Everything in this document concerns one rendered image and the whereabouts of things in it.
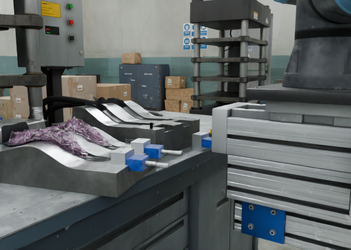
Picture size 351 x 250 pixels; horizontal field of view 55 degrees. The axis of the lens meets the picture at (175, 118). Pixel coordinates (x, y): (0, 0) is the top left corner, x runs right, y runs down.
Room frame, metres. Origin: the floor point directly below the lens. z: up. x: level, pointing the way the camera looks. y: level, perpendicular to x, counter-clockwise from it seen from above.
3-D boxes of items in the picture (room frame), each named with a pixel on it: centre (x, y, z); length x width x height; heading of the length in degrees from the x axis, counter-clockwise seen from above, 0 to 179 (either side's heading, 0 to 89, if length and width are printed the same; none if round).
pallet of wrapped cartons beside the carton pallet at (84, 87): (5.13, 1.87, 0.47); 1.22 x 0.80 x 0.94; 65
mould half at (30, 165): (0.87, 0.32, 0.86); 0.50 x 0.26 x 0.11; 73
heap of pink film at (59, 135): (0.88, 0.32, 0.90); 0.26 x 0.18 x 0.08; 73
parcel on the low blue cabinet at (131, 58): (8.52, 1.11, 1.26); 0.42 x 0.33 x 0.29; 61
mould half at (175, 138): (1.22, 0.19, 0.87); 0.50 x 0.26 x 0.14; 56
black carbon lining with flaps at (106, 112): (1.20, 0.18, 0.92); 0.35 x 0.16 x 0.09; 56
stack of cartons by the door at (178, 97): (7.93, -0.18, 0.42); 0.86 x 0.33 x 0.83; 61
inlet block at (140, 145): (0.85, 0.05, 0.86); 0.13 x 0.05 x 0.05; 73
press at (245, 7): (5.64, -0.98, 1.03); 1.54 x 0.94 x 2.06; 151
